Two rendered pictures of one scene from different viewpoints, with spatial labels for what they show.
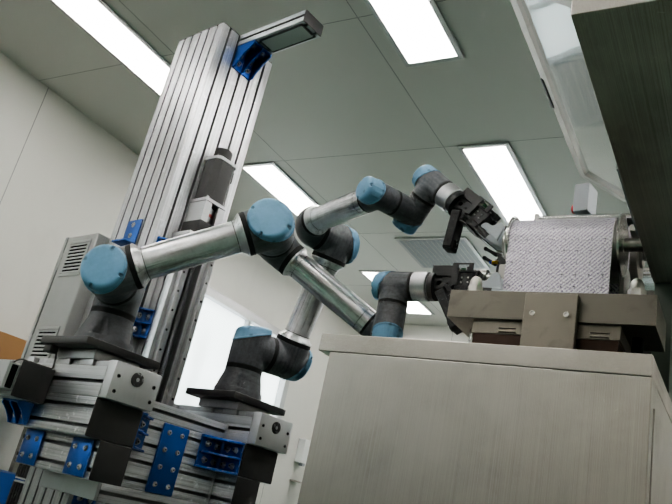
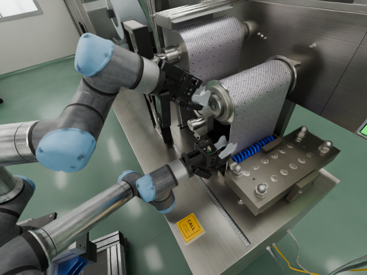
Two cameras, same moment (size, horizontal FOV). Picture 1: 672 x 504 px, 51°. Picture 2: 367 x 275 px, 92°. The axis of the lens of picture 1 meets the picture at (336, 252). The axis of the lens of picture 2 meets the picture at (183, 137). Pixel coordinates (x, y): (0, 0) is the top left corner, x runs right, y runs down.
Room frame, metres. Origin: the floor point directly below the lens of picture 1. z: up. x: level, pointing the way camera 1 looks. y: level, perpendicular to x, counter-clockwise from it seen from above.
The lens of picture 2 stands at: (1.46, 0.02, 1.58)
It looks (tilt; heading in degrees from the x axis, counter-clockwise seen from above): 45 degrees down; 304
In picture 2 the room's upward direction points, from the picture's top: 9 degrees counter-clockwise
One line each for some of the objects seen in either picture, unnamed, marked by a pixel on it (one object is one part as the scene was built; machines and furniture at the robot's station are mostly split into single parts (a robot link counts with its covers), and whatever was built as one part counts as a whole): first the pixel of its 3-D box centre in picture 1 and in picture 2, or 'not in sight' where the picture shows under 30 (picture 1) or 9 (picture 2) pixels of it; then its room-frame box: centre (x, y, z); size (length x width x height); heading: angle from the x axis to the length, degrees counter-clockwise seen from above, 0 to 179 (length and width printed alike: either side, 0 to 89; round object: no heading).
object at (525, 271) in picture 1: (553, 289); (254, 130); (1.49, -0.50, 1.11); 0.23 x 0.01 x 0.18; 57
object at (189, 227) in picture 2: not in sight; (189, 227); (1.60, -0.15, 0.91); 0.07 x 0.07 x 0.02; 57
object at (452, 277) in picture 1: (455, 284); (200, 157); (1.62, -0.30, 1.12); 0.12 x 0.08 x 0.09; 57
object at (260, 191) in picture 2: (475, 286); (261, 189); (1.42, -0.31, 1.05); 0.04 x 0.04 x 0.04
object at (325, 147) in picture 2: (637, 289); (327, 145); (1.24, -0.58, 1.05); 0.04 x 0.04 x 0.04
